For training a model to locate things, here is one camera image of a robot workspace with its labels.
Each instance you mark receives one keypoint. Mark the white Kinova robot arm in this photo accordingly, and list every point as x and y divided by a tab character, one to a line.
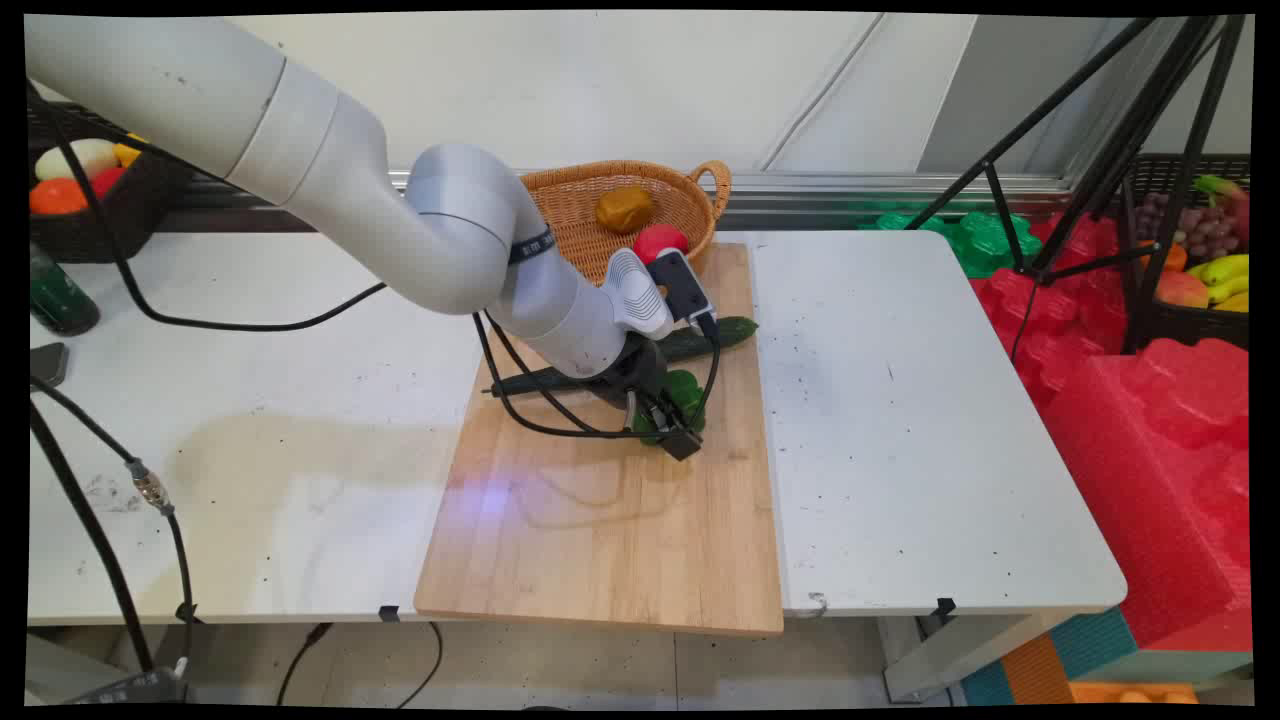
300	150

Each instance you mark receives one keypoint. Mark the black plastic crate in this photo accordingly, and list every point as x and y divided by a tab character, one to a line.
1190	325

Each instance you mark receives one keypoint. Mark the green red mango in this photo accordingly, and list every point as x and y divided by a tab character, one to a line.
1220	188

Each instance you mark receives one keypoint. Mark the dark green bottle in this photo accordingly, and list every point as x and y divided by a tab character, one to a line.
62	300

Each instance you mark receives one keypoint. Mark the green bell pepper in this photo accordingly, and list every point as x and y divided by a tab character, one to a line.
686	386

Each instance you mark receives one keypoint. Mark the white table leg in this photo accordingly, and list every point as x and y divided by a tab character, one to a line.
960	650

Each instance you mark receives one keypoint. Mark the orange fruit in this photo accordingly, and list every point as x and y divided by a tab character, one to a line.
57	197

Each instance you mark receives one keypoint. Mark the teal orange foam mat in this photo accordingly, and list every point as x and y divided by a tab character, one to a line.
1090	645

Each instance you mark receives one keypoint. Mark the orange pink peach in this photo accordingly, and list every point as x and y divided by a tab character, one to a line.
1182	290

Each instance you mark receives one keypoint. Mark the purple grape bunch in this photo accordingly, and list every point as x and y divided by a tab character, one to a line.
1205	225

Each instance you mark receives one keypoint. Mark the black tripod stand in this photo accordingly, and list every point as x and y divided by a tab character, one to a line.
1120	150

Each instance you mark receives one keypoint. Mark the small dark flat device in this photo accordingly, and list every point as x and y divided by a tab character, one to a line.
48	362

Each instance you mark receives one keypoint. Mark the wooden cutting board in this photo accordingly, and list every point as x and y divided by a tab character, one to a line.
600	540

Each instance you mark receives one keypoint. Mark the grey device on floor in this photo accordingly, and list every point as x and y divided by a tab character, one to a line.
130	688

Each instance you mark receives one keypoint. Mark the red foam mat stack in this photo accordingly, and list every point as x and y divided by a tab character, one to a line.
1150	450

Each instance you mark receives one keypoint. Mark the dark green cucumber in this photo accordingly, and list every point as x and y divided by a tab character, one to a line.
735	330

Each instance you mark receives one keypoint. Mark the green foam mat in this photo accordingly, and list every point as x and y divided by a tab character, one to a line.
985	245

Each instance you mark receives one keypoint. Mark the dark brown wicker basket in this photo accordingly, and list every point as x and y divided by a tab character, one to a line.
90	235

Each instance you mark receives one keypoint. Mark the brown potato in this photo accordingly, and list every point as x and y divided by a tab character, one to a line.
624	208

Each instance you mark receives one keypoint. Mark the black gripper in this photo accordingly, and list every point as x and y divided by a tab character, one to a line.
640	370

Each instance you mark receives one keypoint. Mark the yellow banana bunch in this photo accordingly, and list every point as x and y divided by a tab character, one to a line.
1228	272

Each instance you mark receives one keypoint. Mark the small red fruit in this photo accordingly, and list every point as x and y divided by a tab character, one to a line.
105	182

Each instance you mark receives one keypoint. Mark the yellow bell pepper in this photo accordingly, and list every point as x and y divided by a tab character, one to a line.
128	152

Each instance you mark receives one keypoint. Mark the cream white vegetable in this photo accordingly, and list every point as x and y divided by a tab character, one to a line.
75	158

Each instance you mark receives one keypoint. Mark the red apple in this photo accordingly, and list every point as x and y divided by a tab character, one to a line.
660	240

